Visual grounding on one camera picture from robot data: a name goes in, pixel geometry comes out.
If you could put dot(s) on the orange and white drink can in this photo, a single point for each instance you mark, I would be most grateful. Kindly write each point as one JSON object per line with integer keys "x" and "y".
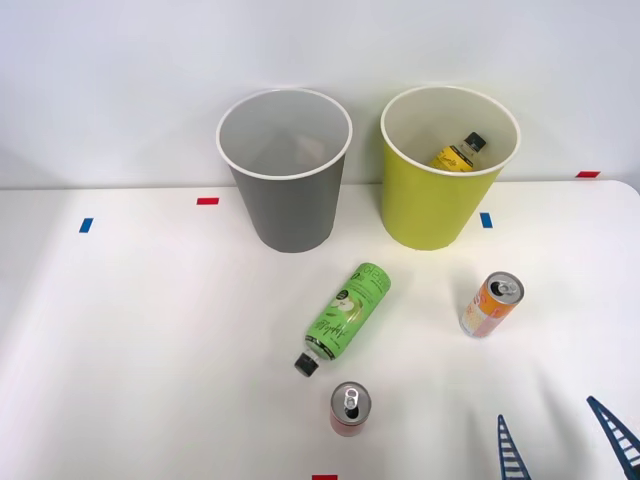
{"x": 487, "y": 310}

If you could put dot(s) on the green label plastic bottle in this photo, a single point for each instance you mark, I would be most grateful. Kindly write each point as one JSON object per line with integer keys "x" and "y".
{"x": 345, "y": 315}

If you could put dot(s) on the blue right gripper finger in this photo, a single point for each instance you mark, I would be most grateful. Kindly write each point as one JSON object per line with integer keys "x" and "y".
{"x": 511, "y": 452}
{"x": 620, "y": 442}

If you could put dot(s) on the yellow-green plastic waste bin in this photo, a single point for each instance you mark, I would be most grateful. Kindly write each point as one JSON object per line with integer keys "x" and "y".
{"x": 430, "y": 205}

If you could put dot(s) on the red drink can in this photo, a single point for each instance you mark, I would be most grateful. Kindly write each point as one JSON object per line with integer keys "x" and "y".
{"x": 350, "y": 407}

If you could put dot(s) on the grey plastic waste bin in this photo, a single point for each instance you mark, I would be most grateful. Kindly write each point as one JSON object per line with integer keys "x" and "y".
{"x": 295, "y": 210}

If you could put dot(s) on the yellow label plastic bottle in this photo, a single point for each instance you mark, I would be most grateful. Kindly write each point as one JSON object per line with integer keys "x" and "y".
{"x": 456, "y": 157}

